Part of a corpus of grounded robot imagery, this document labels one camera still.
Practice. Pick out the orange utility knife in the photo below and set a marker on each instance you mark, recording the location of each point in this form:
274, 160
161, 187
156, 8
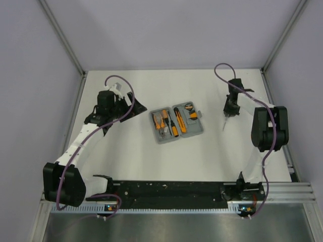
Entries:
180, 120

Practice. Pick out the white slotted cable duct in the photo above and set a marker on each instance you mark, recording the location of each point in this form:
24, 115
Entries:
107, 209

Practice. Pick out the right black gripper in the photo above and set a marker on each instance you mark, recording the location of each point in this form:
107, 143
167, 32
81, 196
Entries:
228, 112

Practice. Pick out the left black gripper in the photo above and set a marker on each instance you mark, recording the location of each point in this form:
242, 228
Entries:
137, 109

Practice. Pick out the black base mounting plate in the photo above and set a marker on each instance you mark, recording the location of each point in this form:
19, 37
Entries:
184, 195

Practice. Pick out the orange pliers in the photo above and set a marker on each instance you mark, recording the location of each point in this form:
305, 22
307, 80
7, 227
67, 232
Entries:
160, 124

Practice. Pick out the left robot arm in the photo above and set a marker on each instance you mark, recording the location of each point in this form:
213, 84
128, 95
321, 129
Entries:
63, 180

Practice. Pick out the grey plastic tool case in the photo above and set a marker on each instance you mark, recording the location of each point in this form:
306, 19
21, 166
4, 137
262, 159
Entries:
194, 127

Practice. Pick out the clear voltage tester screwdriver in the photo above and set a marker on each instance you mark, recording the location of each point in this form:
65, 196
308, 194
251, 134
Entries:
225, 121

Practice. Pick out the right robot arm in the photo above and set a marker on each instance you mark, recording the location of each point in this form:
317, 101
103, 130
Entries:
269, 130

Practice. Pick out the orange black screwdriver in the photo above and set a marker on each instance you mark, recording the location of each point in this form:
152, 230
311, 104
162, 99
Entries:
173, 126
165, 116

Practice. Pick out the black round tape roll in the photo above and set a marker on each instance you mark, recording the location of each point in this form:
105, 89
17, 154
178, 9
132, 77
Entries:
189, 106

